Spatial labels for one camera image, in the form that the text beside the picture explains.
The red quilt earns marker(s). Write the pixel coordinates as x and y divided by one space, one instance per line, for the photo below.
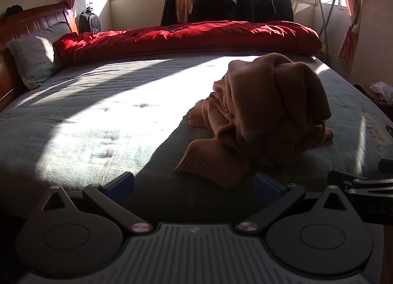
190 39

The metal clothes drying rack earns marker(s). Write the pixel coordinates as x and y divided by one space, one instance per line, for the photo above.
325 10

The black jacket with round badge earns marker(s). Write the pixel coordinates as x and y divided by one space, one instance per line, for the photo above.
246 1

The yellow garment on chair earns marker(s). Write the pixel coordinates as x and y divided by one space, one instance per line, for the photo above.
184 9

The grey backpack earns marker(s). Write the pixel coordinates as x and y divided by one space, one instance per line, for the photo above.
89 21

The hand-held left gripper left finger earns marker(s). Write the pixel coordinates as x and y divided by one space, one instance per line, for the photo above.
121 184

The small dark object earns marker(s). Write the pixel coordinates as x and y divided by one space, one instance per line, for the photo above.
13 10

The dark garment on chair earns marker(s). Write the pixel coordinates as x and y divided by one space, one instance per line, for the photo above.
169 12

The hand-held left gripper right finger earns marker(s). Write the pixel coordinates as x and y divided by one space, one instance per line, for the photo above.
266 186

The orange knit sweater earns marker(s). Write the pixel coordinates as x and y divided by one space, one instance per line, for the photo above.
264 112

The wooden headboard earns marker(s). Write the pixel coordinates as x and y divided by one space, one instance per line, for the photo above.
27 22

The white crumpled clothes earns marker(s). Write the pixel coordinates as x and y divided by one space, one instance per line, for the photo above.
382 90

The black hanging jacket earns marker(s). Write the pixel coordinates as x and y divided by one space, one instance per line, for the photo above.
282 2
265 1

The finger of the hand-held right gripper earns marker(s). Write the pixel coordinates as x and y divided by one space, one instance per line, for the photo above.
347 181
387 165

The bed with grey-green sheet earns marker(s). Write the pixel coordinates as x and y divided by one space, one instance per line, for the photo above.
92 112

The grey checked pillow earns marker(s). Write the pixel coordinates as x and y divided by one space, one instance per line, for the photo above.
33 53

